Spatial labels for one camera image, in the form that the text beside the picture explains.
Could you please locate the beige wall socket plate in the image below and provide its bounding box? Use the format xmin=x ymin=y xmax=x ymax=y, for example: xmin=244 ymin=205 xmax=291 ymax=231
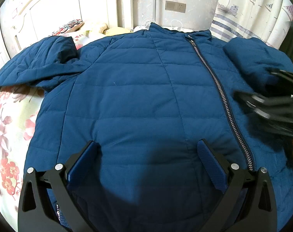
xmin=165 ymin=1 xmax=186 ymax=13

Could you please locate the floral bed sheet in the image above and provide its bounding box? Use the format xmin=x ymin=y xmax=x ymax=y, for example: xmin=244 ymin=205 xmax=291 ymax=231
xmin=0 ymin=30 xmax=108 ymax=230

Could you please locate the white bedside table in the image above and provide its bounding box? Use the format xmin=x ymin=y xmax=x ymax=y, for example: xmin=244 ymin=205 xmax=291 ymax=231
xmin=132 ymin=18 xmax=194 ymax=32

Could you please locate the blue quilted puffer jacket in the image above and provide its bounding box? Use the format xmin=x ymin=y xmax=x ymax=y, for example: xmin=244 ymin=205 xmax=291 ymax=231
xmin=0 ymin=24 xmax=293 ymax=231

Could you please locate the striped sailboat curtain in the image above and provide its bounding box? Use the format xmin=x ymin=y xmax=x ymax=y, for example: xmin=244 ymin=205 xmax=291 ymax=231
xmin=210 ymin=0 xmax=293 ymax=49

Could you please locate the white wooden headboard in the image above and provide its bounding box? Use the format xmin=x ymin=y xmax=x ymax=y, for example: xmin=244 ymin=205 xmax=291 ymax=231
xmin=0 ymin=0 xmax=133 ymax=58

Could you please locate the patterned red pillow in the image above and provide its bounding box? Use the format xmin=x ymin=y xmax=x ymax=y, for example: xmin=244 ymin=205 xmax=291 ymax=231
xmin=51 ymin=19 xmax=85 ymax=36

